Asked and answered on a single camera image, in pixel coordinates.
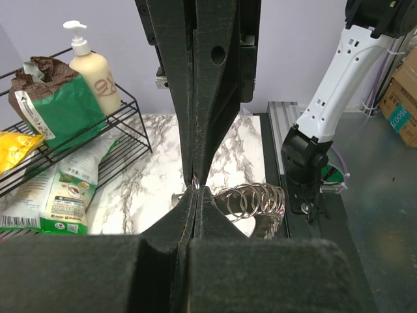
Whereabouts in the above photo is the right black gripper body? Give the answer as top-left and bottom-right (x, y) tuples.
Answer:
(136, 1), (261, 104)

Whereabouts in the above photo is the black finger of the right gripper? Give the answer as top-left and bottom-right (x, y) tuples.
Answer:
(147, 1), (194, 185)
(192, 1), (240, 183)

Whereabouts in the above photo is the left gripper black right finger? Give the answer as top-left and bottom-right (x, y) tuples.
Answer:
(188, 187), (375, 312)

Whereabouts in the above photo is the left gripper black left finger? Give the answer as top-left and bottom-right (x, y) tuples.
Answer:
(1, 187), (197, 312)

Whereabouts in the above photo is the silver keyring chain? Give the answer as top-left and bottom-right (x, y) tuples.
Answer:
(214, 183), (287, 222)

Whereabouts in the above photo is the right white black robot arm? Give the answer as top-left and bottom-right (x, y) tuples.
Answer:
(136, 1), (416, 213)

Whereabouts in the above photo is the cream pump lotion bottle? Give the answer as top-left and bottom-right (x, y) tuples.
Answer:
(63, 20), (121, 115)

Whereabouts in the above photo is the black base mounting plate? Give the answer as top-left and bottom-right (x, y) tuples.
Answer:
(258, 113), (377, 312)

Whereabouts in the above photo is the green white snack packet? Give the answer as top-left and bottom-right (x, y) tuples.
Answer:
(1, 136), (117, 235)

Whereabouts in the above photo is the green brown paper bag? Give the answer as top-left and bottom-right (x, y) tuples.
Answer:
(8, 56), (105, 149)

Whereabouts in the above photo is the yellow chips bag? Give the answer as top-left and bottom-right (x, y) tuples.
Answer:
(0, 131), (46, 176)

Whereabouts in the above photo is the brown cardboard box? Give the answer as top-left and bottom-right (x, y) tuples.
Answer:
(379, 46), (416, 148)

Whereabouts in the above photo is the black wire shelf rack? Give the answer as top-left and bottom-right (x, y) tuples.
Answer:
(0, 46), (153, 200)

